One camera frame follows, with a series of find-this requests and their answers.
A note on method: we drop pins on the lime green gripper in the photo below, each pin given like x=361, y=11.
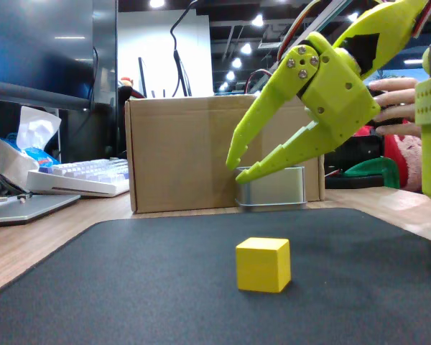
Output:
x=335, y=102

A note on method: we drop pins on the yellow wooden cube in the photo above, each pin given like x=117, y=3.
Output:
x=262, y=266

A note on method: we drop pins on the lime green robot arm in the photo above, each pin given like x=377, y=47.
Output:
x=395, y=21

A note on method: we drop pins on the rectangular metal tin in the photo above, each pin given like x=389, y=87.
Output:
x=276, y=190

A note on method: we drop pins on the person's bare hand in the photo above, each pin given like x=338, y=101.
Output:
x=398, y=86

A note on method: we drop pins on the black case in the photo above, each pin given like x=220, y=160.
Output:
x=355, y=151

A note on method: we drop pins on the brown cardboard box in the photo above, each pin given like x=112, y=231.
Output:
x=183, y=154

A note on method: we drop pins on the red plush fabric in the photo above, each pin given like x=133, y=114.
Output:
x=406, y=158

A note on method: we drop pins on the small red plush figure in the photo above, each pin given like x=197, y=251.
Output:
x=127, y=86

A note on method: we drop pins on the black mouse mat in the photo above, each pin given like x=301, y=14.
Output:
x=165, y=287

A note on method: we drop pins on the white computer keyboard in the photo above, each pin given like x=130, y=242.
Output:
x=86, y=178

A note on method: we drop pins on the tissue pack with white tissue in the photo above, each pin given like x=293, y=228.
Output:
x=28, y=143

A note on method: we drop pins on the black computer monitor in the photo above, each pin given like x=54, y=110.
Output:
x=39, y=50

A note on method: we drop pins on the silver laptop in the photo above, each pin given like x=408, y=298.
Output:
x=25, y=210

